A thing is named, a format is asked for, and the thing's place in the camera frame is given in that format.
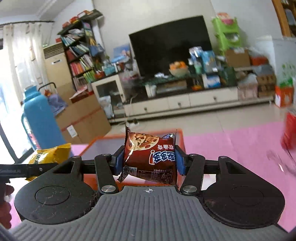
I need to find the black flat television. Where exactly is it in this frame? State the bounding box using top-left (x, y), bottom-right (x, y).
top-left (129, 16), bottom-right (212, 77)

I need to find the beige standing air conditioner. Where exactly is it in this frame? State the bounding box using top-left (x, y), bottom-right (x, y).
top-left (43, 42), bottom-right (75, 101)

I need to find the fruit bowl with oranges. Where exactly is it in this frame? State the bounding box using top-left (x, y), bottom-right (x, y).
top-left (169, 61), bottom-right (189, 77)

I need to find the brown chocolate cookie packet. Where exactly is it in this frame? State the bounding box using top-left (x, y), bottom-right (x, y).
top-left (118, 126), bottom-right (177, 185)

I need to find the red box at right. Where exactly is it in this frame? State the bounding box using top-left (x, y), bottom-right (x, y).
top-left (281, 108), bottom-right (296, 150)

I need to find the white tv cabinet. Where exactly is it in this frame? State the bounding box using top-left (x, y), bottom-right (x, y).
top-left (109, 86), bottom-right (275, 123)

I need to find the black bookshelf with books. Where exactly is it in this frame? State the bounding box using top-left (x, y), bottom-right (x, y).
top-left (58, 9), bottom-right (103, 90)

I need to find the pink flowered tablecloth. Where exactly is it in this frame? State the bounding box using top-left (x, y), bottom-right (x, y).
top-left (9, 121), bottom-right (296, 232)

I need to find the yellow snack packet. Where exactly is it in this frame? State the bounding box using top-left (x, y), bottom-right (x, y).
top-left (26, 143), bottom-right (72, 182)

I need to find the white small glass cabinet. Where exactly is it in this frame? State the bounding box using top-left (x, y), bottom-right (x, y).
top-left (91, 74), bottom-right (126, 103)

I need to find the green plastic stacked shelf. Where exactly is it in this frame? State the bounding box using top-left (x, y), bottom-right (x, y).
top-left (211, 12), bottom-right (242, 55)

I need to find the blue thermos jug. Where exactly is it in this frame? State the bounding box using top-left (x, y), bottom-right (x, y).
top-left (21, 85), bottom-right (66, 150)

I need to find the orange storage box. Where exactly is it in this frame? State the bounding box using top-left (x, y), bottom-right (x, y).
top-left (82, 128), bottom-right (188, 185)

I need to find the large cardboard box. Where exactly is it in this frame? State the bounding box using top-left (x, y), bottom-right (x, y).
top-left (56, 95), bottom-right (111, 144)

